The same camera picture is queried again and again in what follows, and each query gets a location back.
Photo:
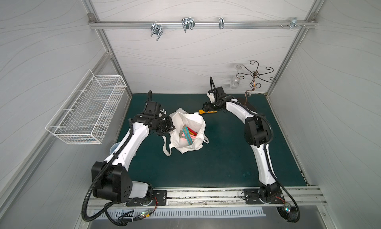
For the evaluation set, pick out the aluminium top rail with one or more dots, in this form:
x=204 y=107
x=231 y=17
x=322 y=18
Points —
x=172 y=25

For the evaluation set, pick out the dark metal jewelry stand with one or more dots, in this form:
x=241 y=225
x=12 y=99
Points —
x=255 y=75

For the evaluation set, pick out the red utility knife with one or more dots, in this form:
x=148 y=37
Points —
x=190 y=130

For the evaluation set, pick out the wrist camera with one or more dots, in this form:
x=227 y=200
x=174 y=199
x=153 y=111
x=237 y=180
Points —
x=152 y=108
x=215 y=94

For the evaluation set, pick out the small glass jar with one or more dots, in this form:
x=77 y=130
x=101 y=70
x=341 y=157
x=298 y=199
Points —
x=234 y=82

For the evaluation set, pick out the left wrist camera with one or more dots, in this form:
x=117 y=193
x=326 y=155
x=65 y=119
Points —
x=152 y=108

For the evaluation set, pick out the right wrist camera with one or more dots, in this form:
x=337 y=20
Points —
x=215 y=94

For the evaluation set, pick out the light blue plastic cup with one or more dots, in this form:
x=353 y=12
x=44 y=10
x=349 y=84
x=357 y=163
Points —
x=114 y=148

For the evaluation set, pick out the black cooling fan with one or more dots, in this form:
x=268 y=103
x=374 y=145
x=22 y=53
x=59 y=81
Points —
x=289 y=213

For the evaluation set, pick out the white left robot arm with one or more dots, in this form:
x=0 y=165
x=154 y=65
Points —
x=110 y=178

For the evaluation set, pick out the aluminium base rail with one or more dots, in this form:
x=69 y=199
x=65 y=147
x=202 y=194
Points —
x=233 y=197

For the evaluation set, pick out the metal U-bolt hook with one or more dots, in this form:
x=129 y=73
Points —
x=188 y=23

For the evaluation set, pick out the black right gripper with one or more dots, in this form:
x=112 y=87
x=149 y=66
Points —
x=209 y=106

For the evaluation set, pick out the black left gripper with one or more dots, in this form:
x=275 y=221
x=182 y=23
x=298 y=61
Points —
x=166 y=125

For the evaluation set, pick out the metal clamp hook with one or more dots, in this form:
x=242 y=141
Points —
x=157 y=30
x=294 y=24

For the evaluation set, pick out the white vented cable duct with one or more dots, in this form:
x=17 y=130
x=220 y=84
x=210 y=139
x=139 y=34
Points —
x=182 y=213

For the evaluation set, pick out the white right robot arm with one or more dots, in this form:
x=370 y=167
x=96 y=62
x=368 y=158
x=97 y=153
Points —
x=258 y=133

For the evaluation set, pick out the white printed tote bag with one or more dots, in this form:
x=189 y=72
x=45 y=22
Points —
x=193 y=121

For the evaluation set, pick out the metal clamp hook right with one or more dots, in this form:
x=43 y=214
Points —
x=294 y=24

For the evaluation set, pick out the white wire basket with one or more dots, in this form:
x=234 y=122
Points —
x=84 y=117

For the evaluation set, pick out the pink art knife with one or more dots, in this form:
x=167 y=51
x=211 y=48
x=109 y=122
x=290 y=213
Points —
x=182 y=135

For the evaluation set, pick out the metal clamp hook left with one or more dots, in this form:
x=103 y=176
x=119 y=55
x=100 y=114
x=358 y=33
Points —
x=157 y=30

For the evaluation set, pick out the small metal ring hook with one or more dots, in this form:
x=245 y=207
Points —
x=221 y=23

